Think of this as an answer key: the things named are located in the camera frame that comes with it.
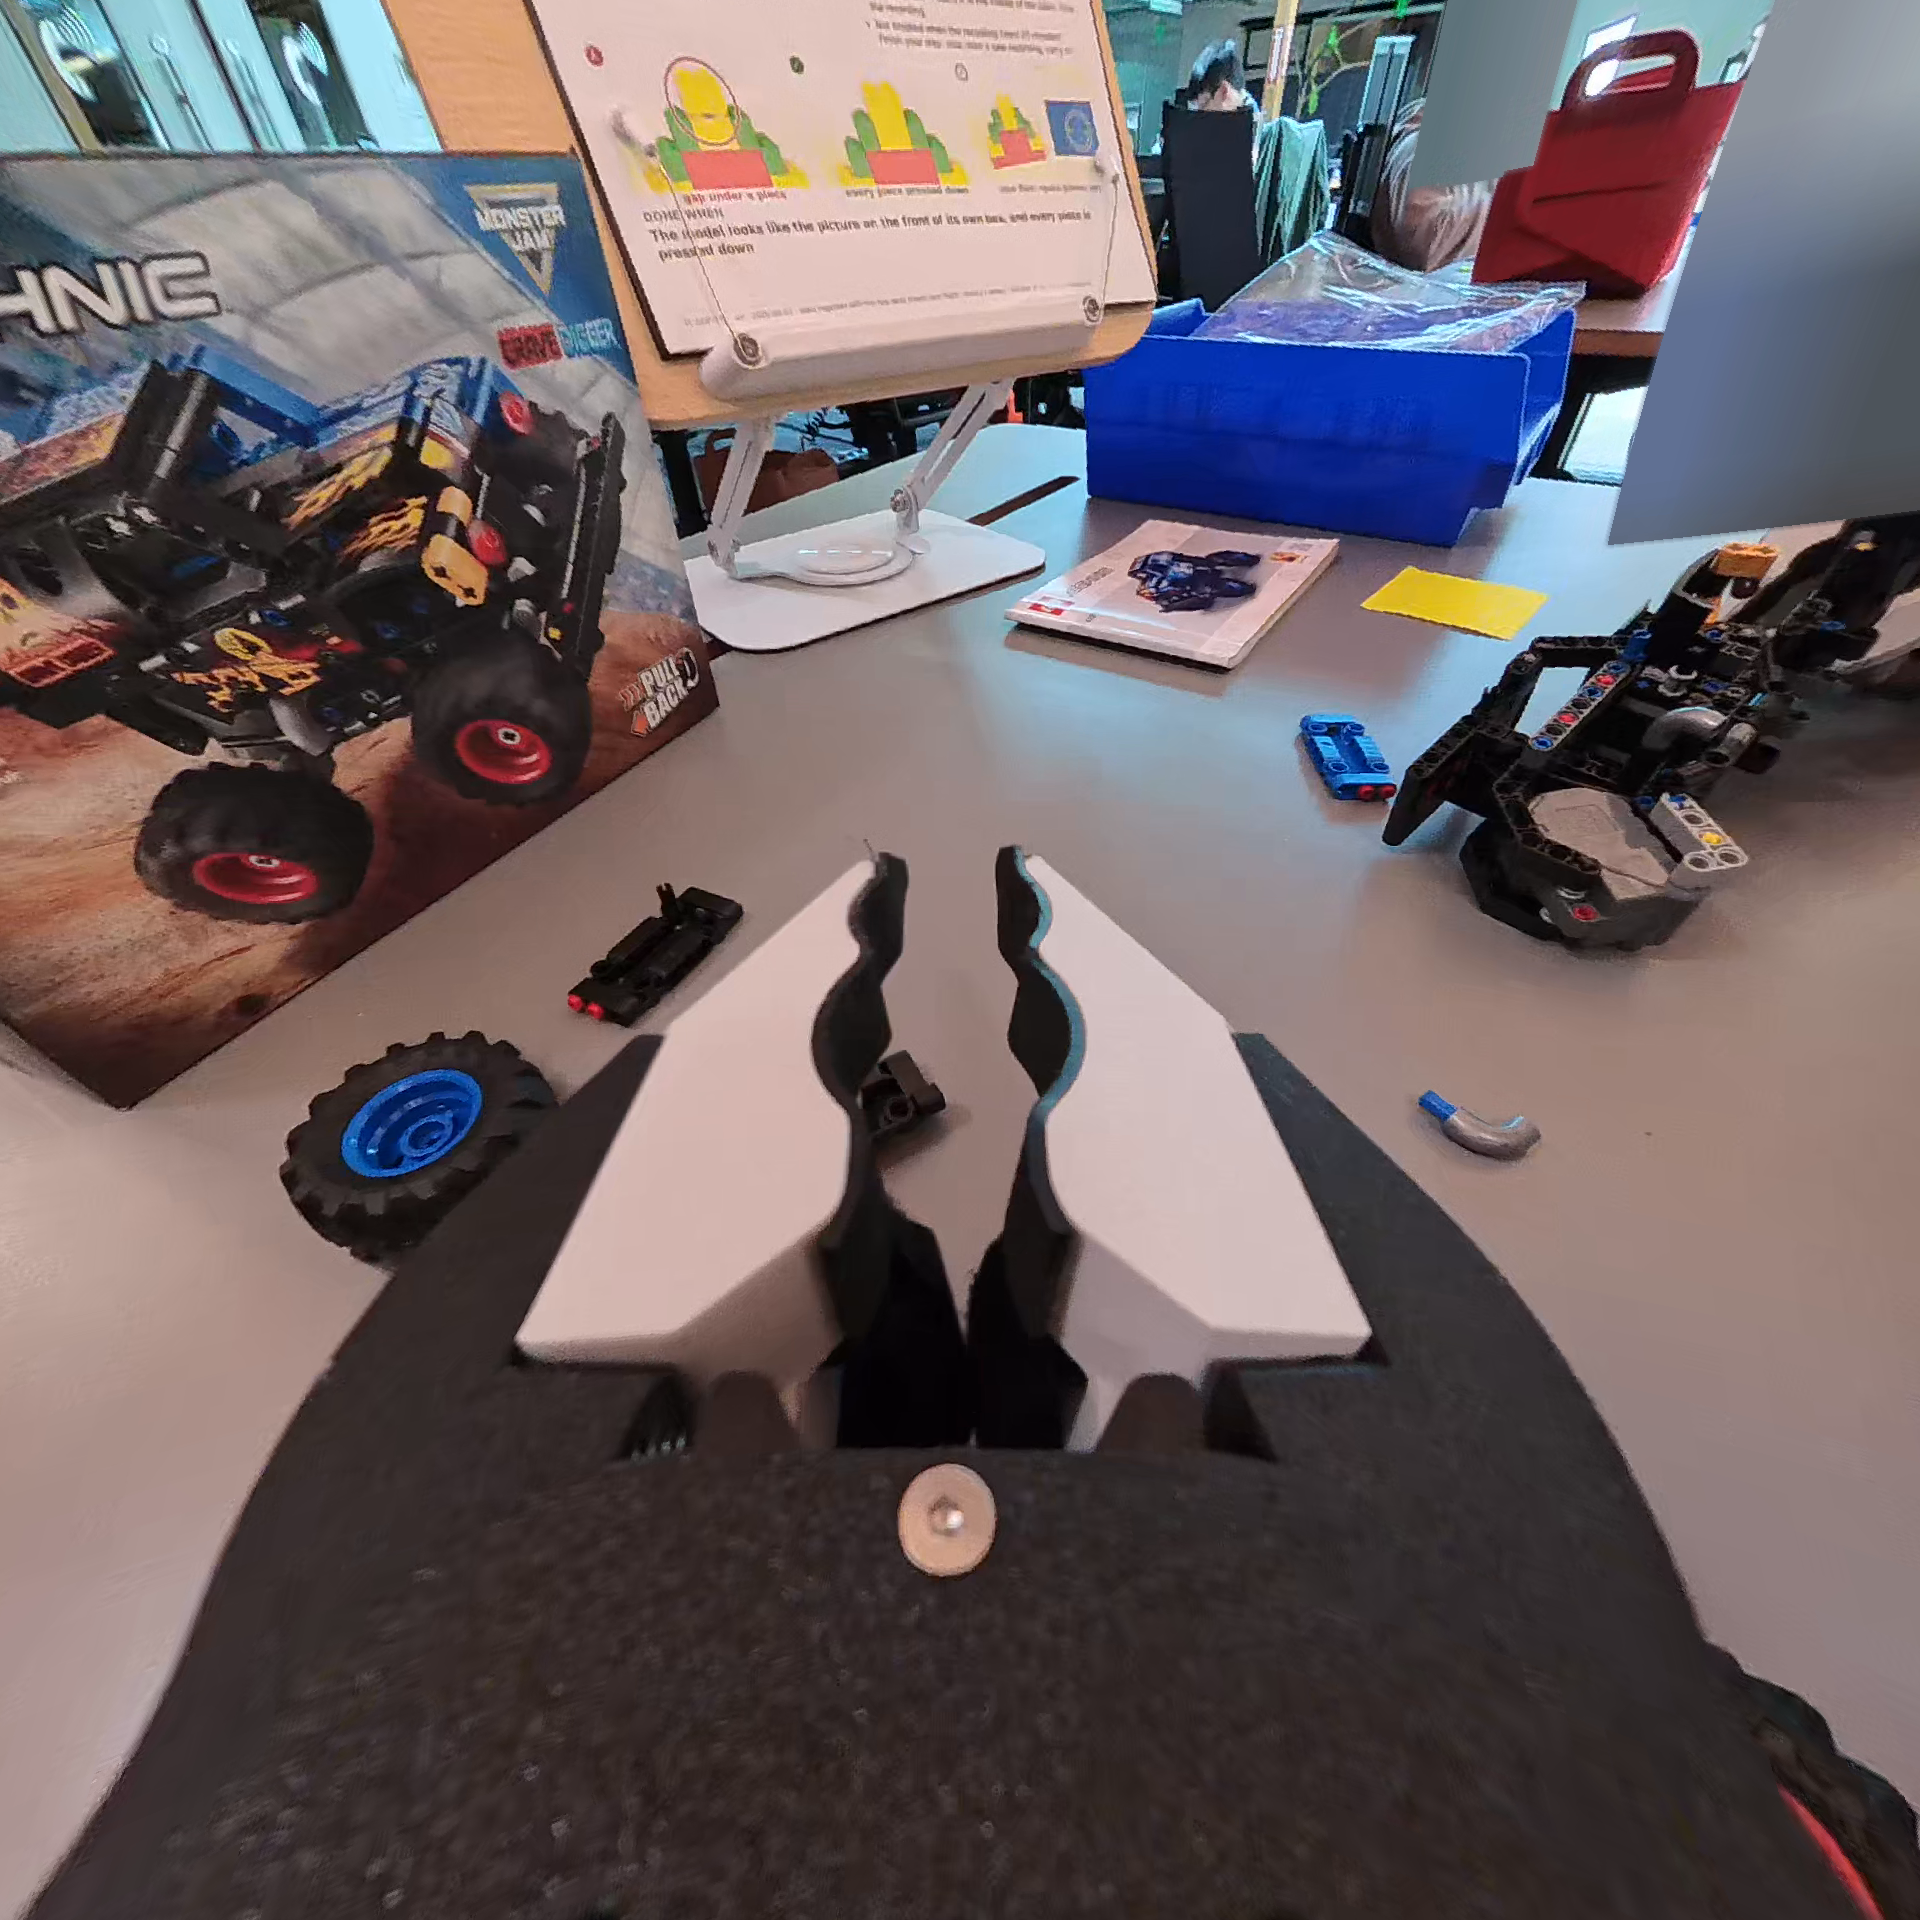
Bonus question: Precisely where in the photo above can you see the grey lego elbow piece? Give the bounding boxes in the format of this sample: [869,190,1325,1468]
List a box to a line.
[1418,1091,1543,1162]

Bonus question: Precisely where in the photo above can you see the small black lego piece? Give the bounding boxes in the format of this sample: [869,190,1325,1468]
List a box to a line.
[862,1049,951,1150]

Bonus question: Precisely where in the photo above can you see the red felt bag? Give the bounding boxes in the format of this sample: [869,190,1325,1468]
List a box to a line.
[1471,29,1749,302]

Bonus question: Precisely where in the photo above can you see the blue plastic bin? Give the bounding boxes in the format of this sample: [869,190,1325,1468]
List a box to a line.
[1080,293,1577,549]

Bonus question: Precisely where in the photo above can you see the lego instruction booklet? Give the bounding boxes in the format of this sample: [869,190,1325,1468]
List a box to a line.
[1006,517,1345,673]

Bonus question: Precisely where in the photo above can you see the yellow paper sheet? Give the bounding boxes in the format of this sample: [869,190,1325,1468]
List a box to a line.
[1360,564,1551,643]

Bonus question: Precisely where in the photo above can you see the black wheel blue hub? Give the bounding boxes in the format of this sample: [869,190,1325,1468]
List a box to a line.
[280,1031,560,1263]

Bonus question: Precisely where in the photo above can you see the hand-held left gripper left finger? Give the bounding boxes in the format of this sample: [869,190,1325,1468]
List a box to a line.
[517,854,962,1450]

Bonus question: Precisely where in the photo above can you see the blue lego plate piece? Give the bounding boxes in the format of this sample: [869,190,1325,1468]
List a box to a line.
[1296,710,1402,807]

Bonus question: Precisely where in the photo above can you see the green jacket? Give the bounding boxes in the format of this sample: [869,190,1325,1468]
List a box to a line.
[1255,114,1374,298]

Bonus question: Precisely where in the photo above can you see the clear plastic bag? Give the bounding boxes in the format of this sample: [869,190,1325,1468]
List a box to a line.
[1200,230,1586,355]

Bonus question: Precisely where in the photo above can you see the printed instruction sheet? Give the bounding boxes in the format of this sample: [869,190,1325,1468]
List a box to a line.
[527,0,1121,362]

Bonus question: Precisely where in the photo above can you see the black lego truck chassis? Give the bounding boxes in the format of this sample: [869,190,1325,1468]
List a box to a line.
[1382,517,1920,953]

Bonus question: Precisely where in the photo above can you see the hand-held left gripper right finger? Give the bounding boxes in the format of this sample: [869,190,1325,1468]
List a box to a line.
[967,849,1374,1450]

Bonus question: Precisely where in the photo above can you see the black office chair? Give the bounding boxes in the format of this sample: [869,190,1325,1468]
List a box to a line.
[1161,105,1262,302]

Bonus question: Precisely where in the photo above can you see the monster truck lego box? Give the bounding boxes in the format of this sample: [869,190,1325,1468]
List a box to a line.
[0,150,723,1114]

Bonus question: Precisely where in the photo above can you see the black lego piece red pins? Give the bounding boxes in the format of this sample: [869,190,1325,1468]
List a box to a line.
[567,885,746,1029]

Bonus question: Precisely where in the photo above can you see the white document stand with instruction sheet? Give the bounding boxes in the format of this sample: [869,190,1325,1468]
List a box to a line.
[383,0,1158,654]

